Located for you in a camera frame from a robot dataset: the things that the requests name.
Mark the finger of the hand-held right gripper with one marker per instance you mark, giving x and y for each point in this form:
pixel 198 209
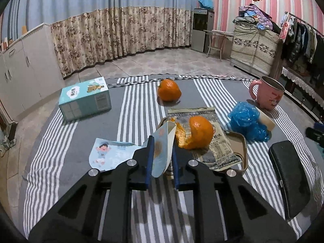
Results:
pixel 315 134

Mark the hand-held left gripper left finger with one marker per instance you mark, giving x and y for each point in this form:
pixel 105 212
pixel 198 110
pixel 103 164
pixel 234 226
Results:
pixel 151 162

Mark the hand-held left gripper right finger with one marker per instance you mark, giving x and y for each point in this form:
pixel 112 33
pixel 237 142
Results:
pixel 176 168

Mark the white printed paper packet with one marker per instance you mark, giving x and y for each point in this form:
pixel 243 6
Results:
pixel 111 154

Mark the partly peeled orange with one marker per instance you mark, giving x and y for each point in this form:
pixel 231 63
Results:
pixel 201 131

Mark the large black zip case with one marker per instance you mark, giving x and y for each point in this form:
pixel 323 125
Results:
pixel 289 177

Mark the printed grey packet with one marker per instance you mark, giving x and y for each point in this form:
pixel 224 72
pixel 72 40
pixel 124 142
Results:
pixel 222 144

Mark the low shelf with lace cloth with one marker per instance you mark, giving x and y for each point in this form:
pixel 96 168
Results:
pixel 301 83

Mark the pink mug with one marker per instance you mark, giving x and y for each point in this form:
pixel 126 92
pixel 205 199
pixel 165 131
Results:
pixel 268 96

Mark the grey white striped tablecloth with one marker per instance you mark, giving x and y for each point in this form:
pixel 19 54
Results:
pixel 141 98

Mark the brown tray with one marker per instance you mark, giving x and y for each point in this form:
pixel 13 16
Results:
pixel 239 146

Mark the blue plastic bag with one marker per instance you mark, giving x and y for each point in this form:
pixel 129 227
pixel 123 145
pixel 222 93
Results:
pixel 244 119

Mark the whole orange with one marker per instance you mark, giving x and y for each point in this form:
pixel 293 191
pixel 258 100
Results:
pixel 169 90

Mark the row of hanging clothes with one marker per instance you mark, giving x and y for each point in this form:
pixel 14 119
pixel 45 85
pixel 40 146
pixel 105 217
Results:
pixel 303 45

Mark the light blue tissue box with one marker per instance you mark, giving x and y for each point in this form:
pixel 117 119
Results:
pixel 83 98

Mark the cloth covered cabinet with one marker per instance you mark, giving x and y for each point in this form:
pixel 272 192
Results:
pixel 253 48

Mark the pink hanging bag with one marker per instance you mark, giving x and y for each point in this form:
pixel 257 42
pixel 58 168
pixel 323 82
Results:
pixel 284 29

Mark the metal clothes rack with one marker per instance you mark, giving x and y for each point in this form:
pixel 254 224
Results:
pixel 307 23

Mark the pile of clothes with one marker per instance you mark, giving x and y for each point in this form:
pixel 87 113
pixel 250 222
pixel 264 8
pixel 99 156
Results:
pixel 253 16

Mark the blue and floral curtain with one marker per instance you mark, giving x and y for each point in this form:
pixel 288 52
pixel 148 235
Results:
pixel 114 30

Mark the grey water dispenser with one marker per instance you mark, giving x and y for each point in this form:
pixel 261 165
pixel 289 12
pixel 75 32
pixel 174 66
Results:
pixel 201 33

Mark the small folding table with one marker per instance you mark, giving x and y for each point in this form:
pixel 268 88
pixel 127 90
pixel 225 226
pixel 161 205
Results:
pixel 217 33

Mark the white low cabinet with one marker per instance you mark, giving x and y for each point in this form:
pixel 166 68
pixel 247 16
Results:
pixel 30 65

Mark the blue cloth bag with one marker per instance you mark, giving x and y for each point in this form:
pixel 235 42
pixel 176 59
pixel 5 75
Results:
pixel 205 3

